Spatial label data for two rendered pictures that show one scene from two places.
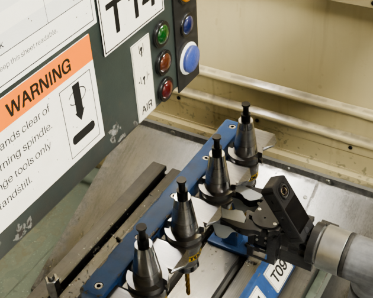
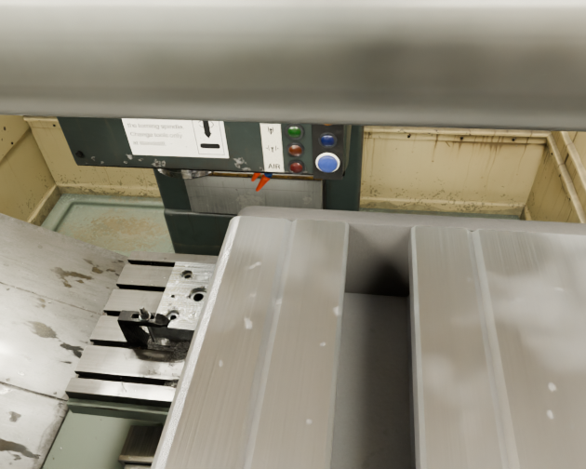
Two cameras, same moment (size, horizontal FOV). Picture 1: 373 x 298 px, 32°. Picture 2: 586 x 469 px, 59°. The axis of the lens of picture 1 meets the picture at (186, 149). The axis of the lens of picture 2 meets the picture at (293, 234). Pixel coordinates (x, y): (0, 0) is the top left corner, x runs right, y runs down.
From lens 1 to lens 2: 0.66 m
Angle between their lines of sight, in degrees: 50
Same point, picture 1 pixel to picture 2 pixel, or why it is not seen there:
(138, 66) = (267, 138)
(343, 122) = not seen: outside the picture
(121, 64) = (250, 128)
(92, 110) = (218, 139)
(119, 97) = (246, 145)
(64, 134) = (193, 137)
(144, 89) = (272, 154)
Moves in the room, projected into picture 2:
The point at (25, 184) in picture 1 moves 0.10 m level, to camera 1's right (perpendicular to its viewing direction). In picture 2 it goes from (161, 143) to (179, 179)
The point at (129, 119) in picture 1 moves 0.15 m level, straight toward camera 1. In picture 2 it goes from (255, 163) to (163, 198)
